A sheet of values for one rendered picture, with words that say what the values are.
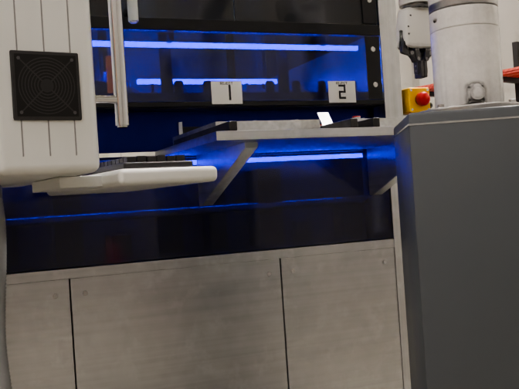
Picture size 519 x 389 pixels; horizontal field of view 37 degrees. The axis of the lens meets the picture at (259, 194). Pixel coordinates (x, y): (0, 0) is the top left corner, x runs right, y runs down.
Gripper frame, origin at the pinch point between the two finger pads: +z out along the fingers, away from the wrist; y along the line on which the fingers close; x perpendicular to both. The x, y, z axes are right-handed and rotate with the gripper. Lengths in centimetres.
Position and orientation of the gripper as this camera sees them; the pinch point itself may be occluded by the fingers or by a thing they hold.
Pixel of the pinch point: (420, 69)
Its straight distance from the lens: 198.5
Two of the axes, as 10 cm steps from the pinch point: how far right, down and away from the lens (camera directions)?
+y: -9.2, 0.5, -3.9
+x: 3.8, -0.4, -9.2
